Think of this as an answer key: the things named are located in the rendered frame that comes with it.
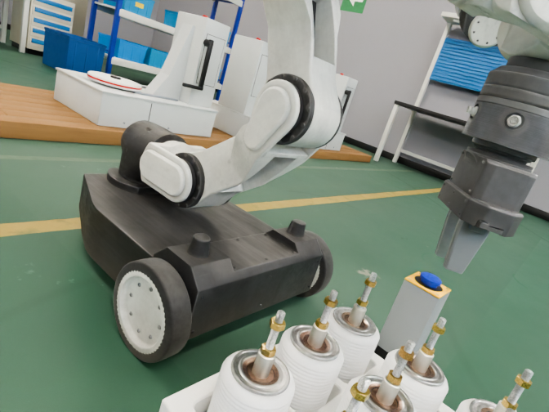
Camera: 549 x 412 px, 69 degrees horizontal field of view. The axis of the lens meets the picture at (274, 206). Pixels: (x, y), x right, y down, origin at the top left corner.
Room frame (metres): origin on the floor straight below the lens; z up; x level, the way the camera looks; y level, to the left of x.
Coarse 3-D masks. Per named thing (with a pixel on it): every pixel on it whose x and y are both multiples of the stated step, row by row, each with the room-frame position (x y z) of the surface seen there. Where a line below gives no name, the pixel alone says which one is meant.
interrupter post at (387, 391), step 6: (384, 378) 0.43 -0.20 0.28; (384, 384) 0.43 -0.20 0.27; (390, 384) 0.42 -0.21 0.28; (378, 390) 0.43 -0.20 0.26; (384, 390) 0.43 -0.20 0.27; (390, 390) 0.42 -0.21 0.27; (396, 390) 0.42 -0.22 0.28; (378, 396) 0.43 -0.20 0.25; (384, 396) 0.42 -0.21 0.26; (390, 396) 0.42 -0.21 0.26; (384, 402) 0.42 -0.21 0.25; (390, 402) 0.42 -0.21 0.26
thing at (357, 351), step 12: (336, 324) 0.57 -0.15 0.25; (336, 336) 0.56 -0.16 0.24; (348, 336) 0.56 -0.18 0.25; (360, 336) 0.56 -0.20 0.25; (372, 336) 0.57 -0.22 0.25; (348, 348) 0.55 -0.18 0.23; (360, 348) 0.55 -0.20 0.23; (372, 348) 0.57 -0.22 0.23; (348, 360) 0.55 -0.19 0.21; (360, 360) 0.56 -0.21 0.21; (348, 372) 0.55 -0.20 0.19; (360, 372) 0.56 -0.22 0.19
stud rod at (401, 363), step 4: (408, 340) 0.43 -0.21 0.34; (408, 344) 0.43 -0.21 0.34; (412, 344) 0.43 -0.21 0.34; (404, 348) 0.43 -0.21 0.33; (408, 348) 0.43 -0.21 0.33; (412, 348) 0.43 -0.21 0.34; (408, 352) 0.43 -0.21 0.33; (400, 356) 0.43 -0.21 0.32; (400, 360) 0.43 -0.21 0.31; (404, 360) 0.43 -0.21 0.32; (396, 364) 0.43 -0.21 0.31; (400, 364) 0.43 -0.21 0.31; (404, 364) 0.43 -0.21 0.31; (396, 368) 0.43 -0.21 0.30; (400, 368) 0.43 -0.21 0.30; (392, 372) 0.43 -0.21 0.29; (396, 372) 0.43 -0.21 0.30; (400, 372) 0.43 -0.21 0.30; (396, 376) 0.43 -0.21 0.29
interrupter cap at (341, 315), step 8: (336, 312) 0.60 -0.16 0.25; (344, 312) 0.61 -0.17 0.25; (336, 320) 0.58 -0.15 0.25; (344, 320) 0.59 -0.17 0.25; (368, 320) 0.61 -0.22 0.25; (344, 328) 0.57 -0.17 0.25; (352, 328) 0.57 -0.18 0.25; (360, 328) 0.58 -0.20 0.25; (368, 328) 0.59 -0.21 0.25; (376, 328) 0.59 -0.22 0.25; (368, 336) 0.57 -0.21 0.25
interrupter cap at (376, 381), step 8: (368, 376) 0.46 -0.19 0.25; (376, 376) 0.47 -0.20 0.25; (376, 384) 0.45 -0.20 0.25; (376, 392) 0.44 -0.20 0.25; (400, 392) 0.45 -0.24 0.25; (368, 400) 0.42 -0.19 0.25; (376, 400) 0.43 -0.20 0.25; (400, 400) 0.44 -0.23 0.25; (408, 400) 0.44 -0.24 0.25; (368, 408) 0.41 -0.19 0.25; (376, 408) 0.41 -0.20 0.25; (384, 408) 0.41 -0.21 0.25; (392, 408) 0.42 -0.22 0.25; (400, 408) 0.42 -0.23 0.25; (408, 408) 0.43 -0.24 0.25
